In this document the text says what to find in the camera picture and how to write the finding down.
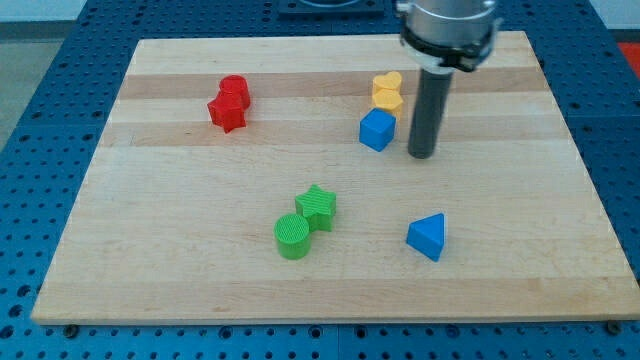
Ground green star block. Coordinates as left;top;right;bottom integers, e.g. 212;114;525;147
295;184;337;232

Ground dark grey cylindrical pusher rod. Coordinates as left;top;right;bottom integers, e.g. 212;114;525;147
408;70;452;159

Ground blue cube block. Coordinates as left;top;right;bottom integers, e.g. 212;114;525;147
359;108;396;152

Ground yellow heart block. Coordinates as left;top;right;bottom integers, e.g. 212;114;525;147
372;71;403;94

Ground red cylinder block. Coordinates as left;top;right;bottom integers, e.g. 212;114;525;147
219;74;251;109

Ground green cylinder block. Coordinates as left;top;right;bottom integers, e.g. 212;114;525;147
273;213;311;260

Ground red star block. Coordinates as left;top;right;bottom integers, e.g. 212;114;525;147
207;92;246;133

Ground wooden board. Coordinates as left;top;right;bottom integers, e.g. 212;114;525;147
31;31;639;325

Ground blue triangle block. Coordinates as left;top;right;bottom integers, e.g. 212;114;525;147
406;213;446;262

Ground yellow hexagon block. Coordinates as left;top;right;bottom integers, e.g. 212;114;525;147
372;89;404;120

